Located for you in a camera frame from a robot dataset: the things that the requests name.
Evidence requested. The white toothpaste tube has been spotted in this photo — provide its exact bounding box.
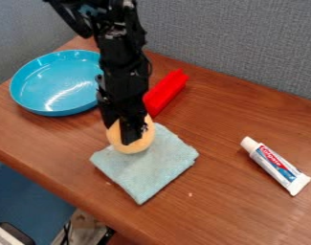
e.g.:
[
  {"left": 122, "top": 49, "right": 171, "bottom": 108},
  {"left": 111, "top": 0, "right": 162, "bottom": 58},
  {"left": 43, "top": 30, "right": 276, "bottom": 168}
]
[{"left": 240, "top": 137, "right": 311, "bottom": 196}]

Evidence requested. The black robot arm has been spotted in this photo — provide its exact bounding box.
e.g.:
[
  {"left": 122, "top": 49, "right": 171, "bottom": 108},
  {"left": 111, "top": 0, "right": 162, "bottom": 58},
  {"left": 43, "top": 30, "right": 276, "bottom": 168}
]
[{"left": 43, "top": 0, "right": 152, "bottom": 145}]

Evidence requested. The light blue folded cloth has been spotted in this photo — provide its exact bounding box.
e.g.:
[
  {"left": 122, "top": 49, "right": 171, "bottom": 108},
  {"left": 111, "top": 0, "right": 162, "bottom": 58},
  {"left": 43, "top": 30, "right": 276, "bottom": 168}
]
[{"left": 90, "top": 123, "right": 199, "bottom": 205}]

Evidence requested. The blue plate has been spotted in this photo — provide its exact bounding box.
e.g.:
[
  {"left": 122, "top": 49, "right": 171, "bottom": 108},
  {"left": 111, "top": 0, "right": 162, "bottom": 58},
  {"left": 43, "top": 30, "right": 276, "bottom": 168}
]
[{"left": 10, "top": 50, "right": 103, "bottom": 117}]

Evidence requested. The yellow orange ball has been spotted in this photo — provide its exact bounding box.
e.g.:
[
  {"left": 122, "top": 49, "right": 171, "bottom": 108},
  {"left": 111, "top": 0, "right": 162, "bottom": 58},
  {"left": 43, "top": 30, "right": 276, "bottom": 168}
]
[{"left": 106, "top": 115, "right": 155, "bottom": 154}]

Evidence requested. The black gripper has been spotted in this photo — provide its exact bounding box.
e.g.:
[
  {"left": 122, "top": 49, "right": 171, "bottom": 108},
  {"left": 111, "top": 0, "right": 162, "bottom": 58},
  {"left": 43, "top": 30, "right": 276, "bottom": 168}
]
[{"left": 96, "top": 56, "right": 150, "bottom": 145}]

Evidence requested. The grey object under table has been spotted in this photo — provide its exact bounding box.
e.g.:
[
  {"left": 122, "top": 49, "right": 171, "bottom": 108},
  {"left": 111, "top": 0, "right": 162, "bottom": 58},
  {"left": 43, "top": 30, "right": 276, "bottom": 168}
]
[{"left": 51, "top": 210, "right": 115, "bottom": 245}]

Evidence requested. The red rectangular block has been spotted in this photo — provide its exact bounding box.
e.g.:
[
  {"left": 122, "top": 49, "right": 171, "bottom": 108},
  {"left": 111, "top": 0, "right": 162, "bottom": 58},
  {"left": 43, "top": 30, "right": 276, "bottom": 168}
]
[{"left": 143, "top": 69, "right": 188, "bottom": 118}]

